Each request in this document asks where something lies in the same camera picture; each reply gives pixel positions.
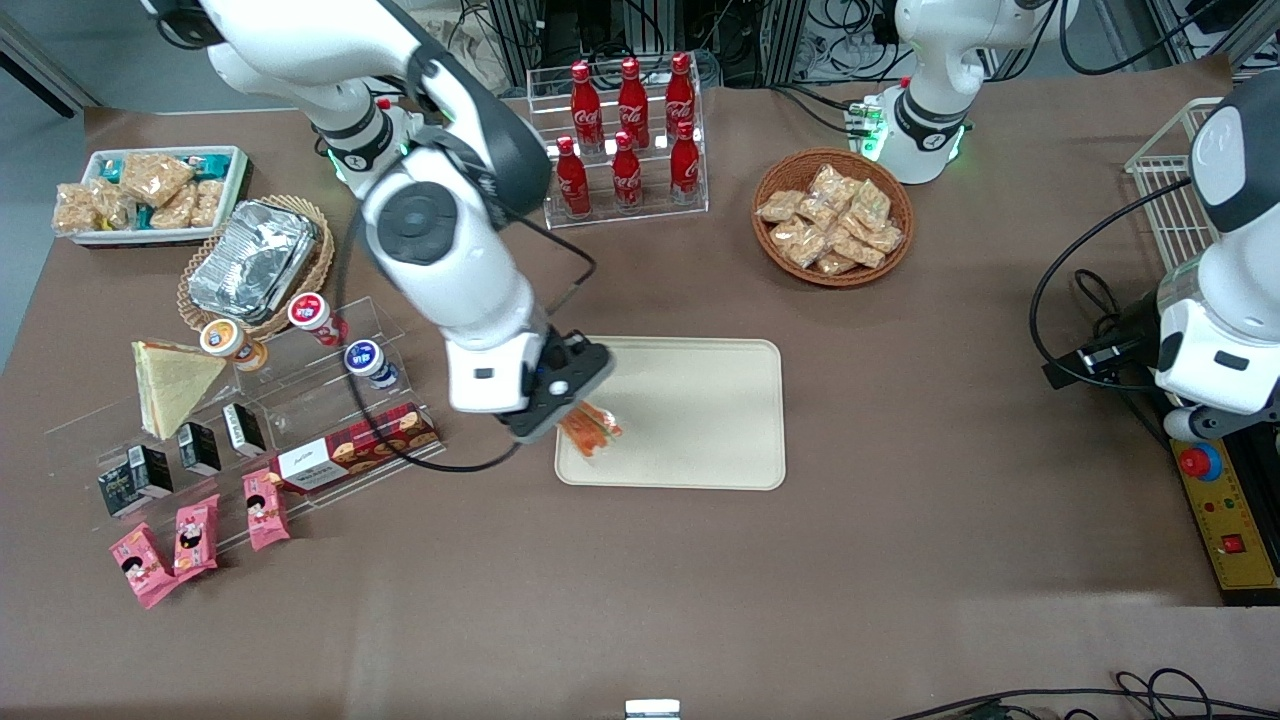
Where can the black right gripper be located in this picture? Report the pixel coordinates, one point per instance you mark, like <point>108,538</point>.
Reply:
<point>566,352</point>

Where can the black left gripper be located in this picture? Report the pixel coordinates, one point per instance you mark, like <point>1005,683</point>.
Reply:
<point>1138,328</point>

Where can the triangular sandwich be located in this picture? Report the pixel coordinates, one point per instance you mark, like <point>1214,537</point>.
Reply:
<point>175,390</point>
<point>595,432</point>

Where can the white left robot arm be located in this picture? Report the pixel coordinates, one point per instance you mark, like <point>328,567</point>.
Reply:
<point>940,60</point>

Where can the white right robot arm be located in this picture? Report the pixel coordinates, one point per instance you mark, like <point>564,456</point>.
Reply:
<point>440,260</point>

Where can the beige plastic serving tray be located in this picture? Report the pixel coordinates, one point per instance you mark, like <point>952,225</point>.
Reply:
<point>690,420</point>

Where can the clear acrylic bottle rack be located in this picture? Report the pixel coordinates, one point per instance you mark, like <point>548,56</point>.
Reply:
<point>655,215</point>

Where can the brown table cover sheet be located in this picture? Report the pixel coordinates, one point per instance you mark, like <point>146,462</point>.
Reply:
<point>900,450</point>

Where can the red cola bottle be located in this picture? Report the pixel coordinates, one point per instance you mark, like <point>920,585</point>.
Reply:
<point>573,180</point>
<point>586,110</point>
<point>685,165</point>
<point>680,95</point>
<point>633,105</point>
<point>627,175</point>

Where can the blue lid yogurt bottle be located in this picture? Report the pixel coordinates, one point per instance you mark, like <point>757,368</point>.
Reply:
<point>368,362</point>

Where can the yellow emergency stop box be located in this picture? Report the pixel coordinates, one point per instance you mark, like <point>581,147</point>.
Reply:
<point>1225,520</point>

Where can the clear rice cracker packet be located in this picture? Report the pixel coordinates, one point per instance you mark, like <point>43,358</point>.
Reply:
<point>800,242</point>
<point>858,250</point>
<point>208,203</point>
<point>836,264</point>
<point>870,203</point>
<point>780,206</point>
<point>74,210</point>
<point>832,183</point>
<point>113,205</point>
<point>884,238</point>
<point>175,210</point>
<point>155,178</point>

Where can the round brown wicker basket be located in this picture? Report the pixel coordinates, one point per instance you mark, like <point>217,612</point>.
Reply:
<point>900,200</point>

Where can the clear acrylic tiered snack rack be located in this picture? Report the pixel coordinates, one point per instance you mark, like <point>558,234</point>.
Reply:
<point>330,400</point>

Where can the red plaid cookie box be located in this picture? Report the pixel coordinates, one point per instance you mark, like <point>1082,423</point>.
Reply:
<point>330,462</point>

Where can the red lid yogurt bottle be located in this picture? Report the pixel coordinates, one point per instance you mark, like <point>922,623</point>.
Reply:
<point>315,315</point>

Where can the oval wicker basket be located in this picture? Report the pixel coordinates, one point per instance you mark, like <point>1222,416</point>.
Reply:
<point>322,255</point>

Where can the crumpled beige bag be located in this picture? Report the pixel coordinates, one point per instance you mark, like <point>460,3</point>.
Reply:
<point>475,60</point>

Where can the black snack pack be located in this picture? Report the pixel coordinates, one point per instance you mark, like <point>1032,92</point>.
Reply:
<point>120,485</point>
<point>200,450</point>
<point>244,430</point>
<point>158,470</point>

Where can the pink cartoon snack pack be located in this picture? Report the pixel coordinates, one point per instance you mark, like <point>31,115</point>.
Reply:
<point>266,510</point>
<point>196,538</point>
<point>142,566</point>

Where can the silver foil container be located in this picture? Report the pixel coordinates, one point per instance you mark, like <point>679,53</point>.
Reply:
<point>250,260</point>

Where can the orange lid yogurt bottle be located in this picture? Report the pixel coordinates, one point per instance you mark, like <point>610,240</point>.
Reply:
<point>228,342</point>

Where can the white rectangular plastic bin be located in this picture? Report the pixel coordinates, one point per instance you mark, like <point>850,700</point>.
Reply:
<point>238,165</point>

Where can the teal snack packet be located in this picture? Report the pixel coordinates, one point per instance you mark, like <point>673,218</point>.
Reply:
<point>111,168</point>
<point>212,166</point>

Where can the dark bar beside table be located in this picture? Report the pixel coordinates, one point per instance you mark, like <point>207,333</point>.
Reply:
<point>35,72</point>

